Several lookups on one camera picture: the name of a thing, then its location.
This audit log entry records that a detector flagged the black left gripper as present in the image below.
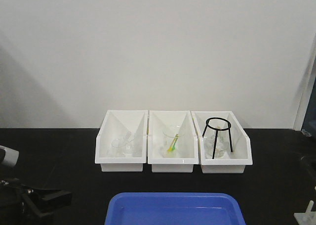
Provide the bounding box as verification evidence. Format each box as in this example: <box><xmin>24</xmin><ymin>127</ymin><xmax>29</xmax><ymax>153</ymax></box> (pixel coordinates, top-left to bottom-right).
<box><xmin>0</xmin><ymin>179</ymin><xmax>72</xmax><ymax>225</ymax></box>

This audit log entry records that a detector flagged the white test tube rack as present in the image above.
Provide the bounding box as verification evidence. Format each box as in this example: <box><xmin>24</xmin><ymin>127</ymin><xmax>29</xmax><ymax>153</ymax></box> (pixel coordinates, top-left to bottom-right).
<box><xmin>293</xmin><ymin>200</ymin><xmax>316</xmax><ymax>225</ymax></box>

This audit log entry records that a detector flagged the blue plastic tray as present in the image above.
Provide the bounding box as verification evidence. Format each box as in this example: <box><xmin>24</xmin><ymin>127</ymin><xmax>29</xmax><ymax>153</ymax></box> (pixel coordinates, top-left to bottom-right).
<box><xmin>105</xmin><ymin>192</ymin><xmax>245</xmax><ymax>225</ymax></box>

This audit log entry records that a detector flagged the small glassware in left bin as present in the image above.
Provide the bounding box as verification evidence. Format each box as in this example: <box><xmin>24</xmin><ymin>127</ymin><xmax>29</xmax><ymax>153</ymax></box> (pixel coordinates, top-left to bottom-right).
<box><xmin>108</xmin><ymin>132</ymin><xmax>134</xmax><ymax>158</ymax></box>

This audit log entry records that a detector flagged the left white storage bin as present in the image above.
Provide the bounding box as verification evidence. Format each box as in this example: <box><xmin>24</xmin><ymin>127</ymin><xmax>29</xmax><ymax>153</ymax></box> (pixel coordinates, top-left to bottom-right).
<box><xmin>95</xmin><ymin>110</ymin><xmax>148</xmax><ymax>173</ymax></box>

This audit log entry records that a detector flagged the white storage bin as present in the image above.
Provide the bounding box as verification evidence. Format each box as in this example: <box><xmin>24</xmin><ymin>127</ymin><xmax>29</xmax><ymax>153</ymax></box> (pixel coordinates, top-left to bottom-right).
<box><xmin>191</xmin><ymin>111</ymin><xmax>253</xmax><ymax>174</ymax></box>
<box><xmin>148</xmin><ymin>110</ymin><xmax>199</xmax><ymax>173</ymax></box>
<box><xmin>95</xmin><ymin>110</ymin><xmax>148</xmax><ymax>173</ymax></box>

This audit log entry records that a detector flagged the yellow plastic spatula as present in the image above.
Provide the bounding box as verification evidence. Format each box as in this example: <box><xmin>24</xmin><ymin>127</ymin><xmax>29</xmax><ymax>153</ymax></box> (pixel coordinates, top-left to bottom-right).
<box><xmin>167</xmin><ymin>134</ymin><xmax>179</xmax><ymax>152</ymax></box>

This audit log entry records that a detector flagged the green plastic spatula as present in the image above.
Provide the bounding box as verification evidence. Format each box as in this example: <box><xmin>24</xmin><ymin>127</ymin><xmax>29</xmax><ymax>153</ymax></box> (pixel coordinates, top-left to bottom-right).
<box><xmin>171</xmin><ymin>134</ymin><xmax>179</xmax><ymax>151</ymax></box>

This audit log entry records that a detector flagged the middle white storage bin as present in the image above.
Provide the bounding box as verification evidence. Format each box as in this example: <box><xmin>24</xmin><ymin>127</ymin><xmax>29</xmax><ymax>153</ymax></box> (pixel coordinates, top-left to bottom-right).
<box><xmin>148</xmin><ymin>110</ymin><xmax>199</xmax><ymax>173</ymax></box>

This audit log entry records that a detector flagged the glass beaker in middle bin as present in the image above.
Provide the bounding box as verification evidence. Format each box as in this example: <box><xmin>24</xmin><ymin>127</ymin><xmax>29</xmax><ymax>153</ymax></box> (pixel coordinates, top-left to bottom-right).
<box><xmin>160</xmin><ymin>125</ymin><xmax>182</xmax><ymax>158</ymax></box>

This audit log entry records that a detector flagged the right white storage bin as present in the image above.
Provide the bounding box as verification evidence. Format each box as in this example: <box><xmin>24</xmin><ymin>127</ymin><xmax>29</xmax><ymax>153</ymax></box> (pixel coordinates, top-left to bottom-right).
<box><xmin>191</xmin><ymin>111</ymin><xmax>253</xmax><ymax>174</ymax></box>

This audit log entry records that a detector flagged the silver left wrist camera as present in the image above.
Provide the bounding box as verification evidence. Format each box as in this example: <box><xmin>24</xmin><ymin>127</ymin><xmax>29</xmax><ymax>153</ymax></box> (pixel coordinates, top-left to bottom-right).
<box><xmin>0</xmin><ymin>145</ymin><xmax>19</xmax><ymax>168</ymax></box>

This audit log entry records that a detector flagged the black wire tripod stand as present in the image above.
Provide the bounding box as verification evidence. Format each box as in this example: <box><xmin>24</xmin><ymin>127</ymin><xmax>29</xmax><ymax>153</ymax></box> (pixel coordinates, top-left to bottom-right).
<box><xmin>202</xmin><ymin>117</ymin><xmax>234</xmax><ymax>159</ymax></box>

